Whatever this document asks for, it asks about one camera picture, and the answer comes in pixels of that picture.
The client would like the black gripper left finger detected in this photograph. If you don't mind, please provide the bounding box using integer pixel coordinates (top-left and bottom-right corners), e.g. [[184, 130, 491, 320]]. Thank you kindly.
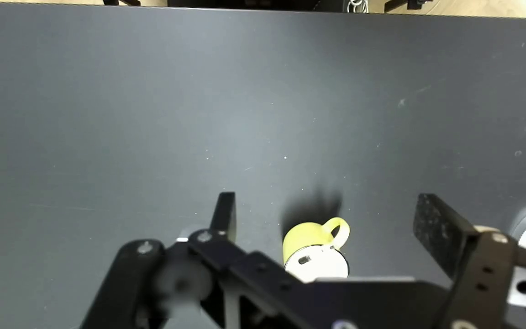
[[189, 192, 235, 243]]

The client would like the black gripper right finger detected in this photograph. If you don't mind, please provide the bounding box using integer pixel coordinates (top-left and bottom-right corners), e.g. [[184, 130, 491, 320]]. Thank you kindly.
[[410, 192, 512, 287]]

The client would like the yellow enamel mug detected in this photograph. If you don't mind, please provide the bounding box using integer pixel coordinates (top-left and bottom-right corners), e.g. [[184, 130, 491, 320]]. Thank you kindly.
[[280, 217, 350, 283]]

